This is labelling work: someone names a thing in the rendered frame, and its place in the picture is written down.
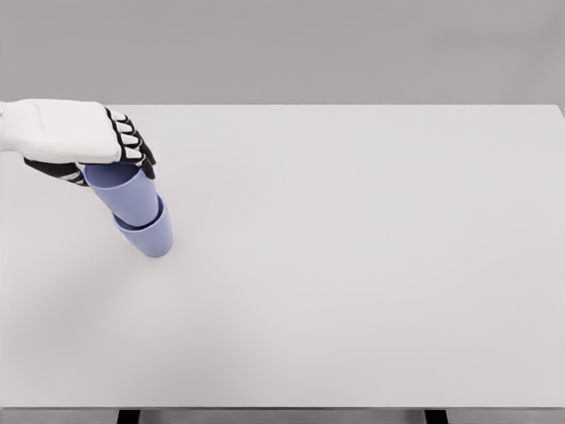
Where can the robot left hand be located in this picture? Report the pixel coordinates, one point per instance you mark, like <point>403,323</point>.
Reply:
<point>66,130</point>

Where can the lavender plastic cup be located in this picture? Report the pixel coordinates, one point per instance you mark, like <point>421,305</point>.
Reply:
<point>152,236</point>
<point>128,194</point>

